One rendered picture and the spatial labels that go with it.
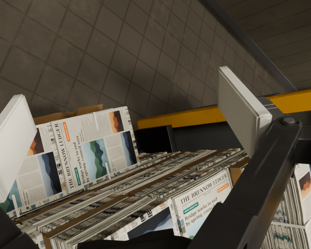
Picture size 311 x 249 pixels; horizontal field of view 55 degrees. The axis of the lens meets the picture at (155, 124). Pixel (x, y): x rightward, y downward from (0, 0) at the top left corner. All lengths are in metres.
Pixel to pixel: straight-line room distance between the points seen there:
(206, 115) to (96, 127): 0.74
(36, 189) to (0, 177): 0.98
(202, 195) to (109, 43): 1.46
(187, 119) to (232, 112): 1.67
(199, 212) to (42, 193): 0.56
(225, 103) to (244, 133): 0.03
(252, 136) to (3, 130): 0.13
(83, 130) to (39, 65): 0.74
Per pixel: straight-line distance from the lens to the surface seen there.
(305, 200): 1.07
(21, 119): 0.20
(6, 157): 0.18
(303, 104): 1.51
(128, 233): 0.78
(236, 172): 1.09
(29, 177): 1.14
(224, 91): 0.20
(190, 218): 0.95
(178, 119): 1.90
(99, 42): 2.13
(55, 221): 0.99
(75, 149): 1.21
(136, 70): 2.27
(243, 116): 0.17
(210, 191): 1.02
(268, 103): 0.18
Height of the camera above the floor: 1.66
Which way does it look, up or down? 46 degrees down
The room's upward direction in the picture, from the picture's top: 82 degrees clockwise
